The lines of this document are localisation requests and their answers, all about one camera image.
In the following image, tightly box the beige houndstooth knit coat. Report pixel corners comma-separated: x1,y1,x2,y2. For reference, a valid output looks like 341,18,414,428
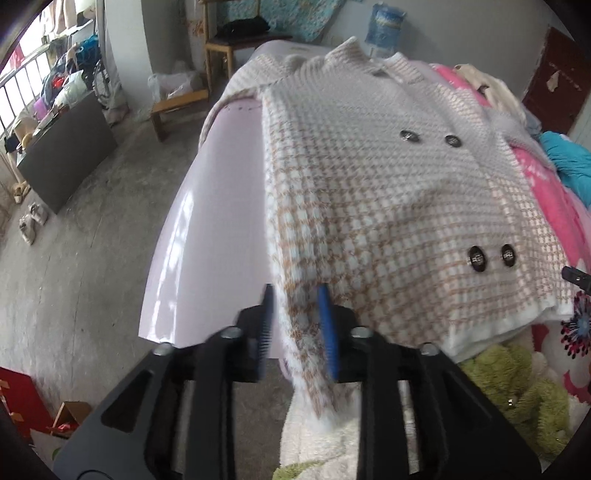
197,36,578,422

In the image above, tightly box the cream clothes pile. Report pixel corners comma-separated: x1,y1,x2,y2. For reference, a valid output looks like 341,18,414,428
454,64,527,125

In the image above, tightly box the pink floral blanket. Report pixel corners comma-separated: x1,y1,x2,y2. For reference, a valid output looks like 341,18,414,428
431,63,591,407

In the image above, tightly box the cream fleece blanket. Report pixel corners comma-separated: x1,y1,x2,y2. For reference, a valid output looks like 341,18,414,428
273,393,360,479

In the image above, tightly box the turquoise garment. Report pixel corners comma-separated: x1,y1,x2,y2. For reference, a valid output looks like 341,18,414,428
540,131,591,209

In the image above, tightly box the green fluffy blanket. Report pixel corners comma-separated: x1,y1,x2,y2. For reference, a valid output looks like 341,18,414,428
271,343,574,480

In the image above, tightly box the dark red door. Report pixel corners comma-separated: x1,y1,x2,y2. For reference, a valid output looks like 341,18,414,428
523,27,590,134

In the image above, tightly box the low wooden stool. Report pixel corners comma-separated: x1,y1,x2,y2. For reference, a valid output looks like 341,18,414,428
149,89,209,142

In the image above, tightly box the pair of slippers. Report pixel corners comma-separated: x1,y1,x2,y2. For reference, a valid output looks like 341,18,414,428
18,202,49,246

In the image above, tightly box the dark grey cabinet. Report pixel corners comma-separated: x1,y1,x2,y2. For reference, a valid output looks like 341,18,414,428
17,93,117,214

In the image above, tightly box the wooden chair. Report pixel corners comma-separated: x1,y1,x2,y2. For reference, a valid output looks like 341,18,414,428
199,0,293,95

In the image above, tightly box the black garment on chair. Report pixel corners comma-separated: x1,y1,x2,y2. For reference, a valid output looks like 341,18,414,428
216,16,270,40

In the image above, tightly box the blue water jug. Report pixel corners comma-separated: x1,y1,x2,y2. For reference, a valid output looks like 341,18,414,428
365,2,407,58

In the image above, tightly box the teal floral wall cloth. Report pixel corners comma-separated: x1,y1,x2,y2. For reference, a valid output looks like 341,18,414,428
216,0,345,43

